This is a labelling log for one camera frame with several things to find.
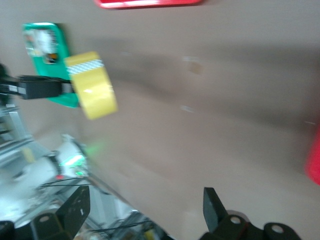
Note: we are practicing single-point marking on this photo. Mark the green plastic tray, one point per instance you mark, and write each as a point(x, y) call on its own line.
point(63, 45)

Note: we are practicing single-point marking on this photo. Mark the clear tape strip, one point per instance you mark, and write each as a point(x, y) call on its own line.
point(191, 59)
point(186, 109)

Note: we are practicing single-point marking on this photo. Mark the yellowish clear tape roll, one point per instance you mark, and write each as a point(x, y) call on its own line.
point(95, 92)

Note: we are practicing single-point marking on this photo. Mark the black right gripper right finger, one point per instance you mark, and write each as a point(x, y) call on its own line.
point(213, 212)

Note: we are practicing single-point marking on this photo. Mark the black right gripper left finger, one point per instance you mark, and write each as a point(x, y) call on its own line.
point(75, 212)

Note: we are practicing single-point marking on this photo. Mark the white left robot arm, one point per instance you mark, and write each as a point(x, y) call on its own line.
point(67, 150)

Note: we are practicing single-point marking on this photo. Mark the aluminium frame profile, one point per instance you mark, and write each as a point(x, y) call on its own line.
point(15, 120)

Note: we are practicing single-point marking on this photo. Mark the empty red plastic tray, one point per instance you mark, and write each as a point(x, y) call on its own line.
point(313, 160)

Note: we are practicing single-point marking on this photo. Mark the grey on-off switch box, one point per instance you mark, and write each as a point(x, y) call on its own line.
point(29, 41)

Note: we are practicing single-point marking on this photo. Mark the brown paper patch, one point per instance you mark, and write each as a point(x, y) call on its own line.
point(196, 68)

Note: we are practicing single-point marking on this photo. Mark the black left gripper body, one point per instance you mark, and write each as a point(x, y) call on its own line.
point(10, 89)

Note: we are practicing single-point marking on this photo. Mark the white circuit breaker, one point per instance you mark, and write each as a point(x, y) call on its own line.
point(44, 40)

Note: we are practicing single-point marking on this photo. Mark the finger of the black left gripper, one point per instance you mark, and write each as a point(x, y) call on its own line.
point(40, 89)
point(40, 78)

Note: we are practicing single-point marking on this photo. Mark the red tray holding valves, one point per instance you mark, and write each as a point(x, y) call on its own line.
point(150, 3)

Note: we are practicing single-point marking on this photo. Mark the black orange small transformer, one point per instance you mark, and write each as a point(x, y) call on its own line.
point(51, 58)

